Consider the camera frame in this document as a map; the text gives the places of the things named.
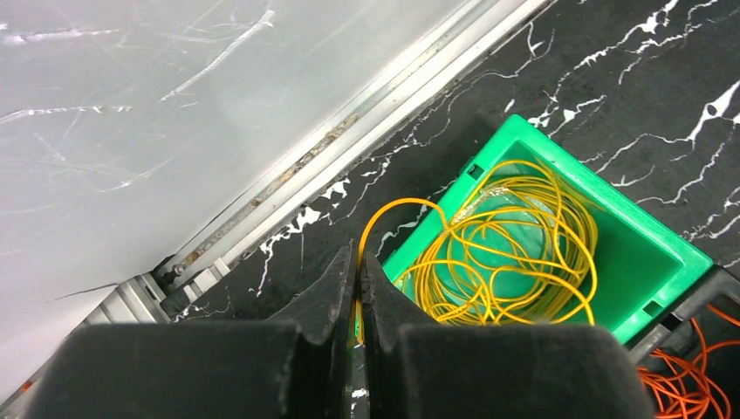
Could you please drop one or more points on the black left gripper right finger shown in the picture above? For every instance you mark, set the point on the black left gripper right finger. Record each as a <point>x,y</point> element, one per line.
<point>419,368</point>

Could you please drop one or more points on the black plastic bin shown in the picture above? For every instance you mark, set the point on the black plastic bin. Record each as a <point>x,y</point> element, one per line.
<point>688,359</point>

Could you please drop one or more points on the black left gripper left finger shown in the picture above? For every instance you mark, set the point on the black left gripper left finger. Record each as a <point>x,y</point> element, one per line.
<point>295,364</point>

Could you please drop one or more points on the green plastic bin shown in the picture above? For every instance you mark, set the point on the green plastic bin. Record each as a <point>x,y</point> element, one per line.
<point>528,234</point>

